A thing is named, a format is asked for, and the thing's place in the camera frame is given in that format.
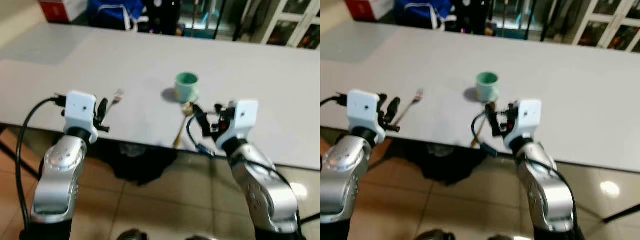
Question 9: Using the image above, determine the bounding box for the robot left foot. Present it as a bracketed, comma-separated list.
[415, 229, 454, 240]
[115, 229, 149, 240]

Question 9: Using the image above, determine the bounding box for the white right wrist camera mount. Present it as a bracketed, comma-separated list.
[502, 99, 543, 151]
[219, 99, 260, 149]

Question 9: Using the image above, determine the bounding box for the red cardboard box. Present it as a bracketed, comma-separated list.
[39, 0, 89, 24]
[345, 0, 396, 22]

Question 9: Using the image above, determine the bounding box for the white glass door cabinet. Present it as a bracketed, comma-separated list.
[572, 0, 640, 54]
[260, 0, 321, 51]

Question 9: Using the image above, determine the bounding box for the silver metal fork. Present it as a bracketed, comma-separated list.
[395, 88, 425, 126]
[102, 88, 125, 121]

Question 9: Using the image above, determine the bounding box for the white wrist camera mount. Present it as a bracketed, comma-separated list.
[346, 89, 386, 146]
[63, 90, 100, 144]
[502, 99, 543, 151]
[219, 99, 260, 149]

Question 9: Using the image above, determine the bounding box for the blue bag with white straps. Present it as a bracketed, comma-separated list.
[87, 0, 149, 32]
[393, 0, 454, 31]

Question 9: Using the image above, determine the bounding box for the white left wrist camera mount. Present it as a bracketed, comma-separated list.
[346, 89, 386, 146]
[63, 90, 100, 144]

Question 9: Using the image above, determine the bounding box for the black tripod pole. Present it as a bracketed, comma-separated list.
[212, 0, 229, 40]
[523, 0, 540, 41]

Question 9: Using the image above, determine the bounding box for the gold metal spoon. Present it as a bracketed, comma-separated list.
[172, 102, 196, 149]
[470, 101, 497, 149]

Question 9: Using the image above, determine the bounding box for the green ceramic mug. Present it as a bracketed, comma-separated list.
[174, 72, 200, 104]
[475, 71, 500, 104]

